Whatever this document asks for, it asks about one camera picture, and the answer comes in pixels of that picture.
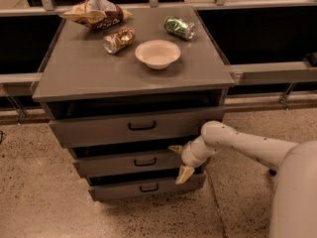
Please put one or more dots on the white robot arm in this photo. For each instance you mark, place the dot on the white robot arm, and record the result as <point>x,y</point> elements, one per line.
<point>294,202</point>

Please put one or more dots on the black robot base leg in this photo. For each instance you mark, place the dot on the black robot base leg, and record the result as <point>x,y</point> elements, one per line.
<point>272,173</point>

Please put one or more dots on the grey bottom drawer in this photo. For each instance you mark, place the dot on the grey bottom drawer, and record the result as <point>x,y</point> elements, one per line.
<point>144,187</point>

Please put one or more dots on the grey top drawer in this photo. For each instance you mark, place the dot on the grey top drawer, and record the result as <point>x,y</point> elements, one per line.
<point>126,128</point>

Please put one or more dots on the white bowl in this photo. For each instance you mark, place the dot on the white bowl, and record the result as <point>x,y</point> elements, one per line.
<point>157,54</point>

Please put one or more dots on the crumpled chip bag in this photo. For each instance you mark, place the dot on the crumpled chip bag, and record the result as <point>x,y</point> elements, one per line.
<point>96,14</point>

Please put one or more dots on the gold soda can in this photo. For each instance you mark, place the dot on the gold soda can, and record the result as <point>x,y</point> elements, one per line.
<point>119,40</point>

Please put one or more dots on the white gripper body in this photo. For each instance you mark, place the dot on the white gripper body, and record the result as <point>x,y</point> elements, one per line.
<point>188,154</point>

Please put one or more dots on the green soda can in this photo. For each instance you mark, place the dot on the green soda can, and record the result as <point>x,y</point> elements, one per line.
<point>179,27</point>

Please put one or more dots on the grey drawer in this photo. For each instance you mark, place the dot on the grey drawer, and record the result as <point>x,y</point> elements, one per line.
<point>126,128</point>
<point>131,163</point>
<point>144,187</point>

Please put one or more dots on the grey three-drawer cabinet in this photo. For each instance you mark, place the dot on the grey three-drawer cabinet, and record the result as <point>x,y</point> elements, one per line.
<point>81,80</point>

